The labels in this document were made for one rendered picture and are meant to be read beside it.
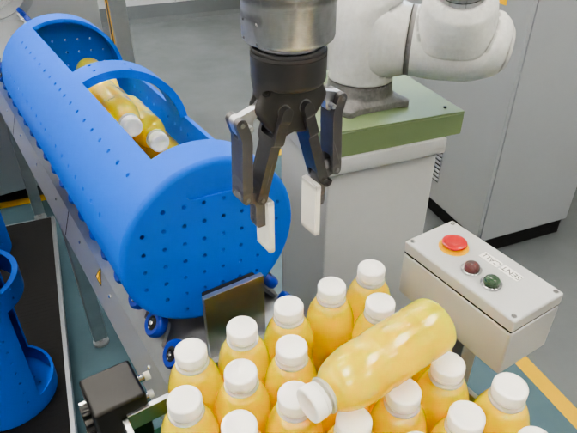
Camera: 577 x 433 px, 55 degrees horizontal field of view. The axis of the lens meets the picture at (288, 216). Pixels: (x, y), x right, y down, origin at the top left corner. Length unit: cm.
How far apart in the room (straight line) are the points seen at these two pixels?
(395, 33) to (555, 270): 172
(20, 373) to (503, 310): 138
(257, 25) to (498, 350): 52
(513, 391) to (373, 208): 79
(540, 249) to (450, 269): 204
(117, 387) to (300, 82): 47
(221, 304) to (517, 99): 172
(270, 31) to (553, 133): 213
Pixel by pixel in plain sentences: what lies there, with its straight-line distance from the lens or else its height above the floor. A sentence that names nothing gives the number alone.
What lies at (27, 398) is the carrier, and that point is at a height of 24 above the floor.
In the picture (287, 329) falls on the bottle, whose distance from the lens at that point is 75.
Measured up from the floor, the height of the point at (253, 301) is 101.
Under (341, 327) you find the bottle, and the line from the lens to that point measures 79.
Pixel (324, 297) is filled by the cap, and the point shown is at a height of 108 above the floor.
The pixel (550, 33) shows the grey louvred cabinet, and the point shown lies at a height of 100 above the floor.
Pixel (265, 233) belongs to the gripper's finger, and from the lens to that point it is 63.
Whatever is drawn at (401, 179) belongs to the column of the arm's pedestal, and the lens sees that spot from 139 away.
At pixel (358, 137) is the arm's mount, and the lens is 126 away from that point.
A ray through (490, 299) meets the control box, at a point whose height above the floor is 110.
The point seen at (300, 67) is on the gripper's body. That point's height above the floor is 143.
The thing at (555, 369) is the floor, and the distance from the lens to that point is 230.
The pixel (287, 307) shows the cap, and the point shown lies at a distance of 74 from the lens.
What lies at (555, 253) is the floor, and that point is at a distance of 284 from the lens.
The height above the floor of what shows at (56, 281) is 15.
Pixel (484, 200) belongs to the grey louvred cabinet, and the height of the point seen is 30.
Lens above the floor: 161
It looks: 35 degrees down
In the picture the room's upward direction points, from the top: straight up
